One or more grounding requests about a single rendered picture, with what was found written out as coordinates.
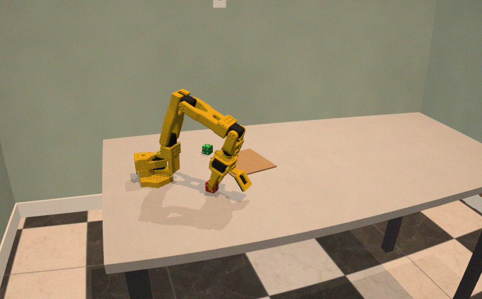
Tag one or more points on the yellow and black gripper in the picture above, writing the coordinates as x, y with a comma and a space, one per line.
220, 165

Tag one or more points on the green die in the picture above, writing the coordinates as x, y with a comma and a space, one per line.
207, 149

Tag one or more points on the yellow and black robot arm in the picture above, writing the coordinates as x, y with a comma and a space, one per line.
149, 164

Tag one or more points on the tan flat mat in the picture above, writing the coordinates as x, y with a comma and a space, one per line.
251, 162

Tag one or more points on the red die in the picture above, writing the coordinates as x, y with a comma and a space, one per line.
213, 190

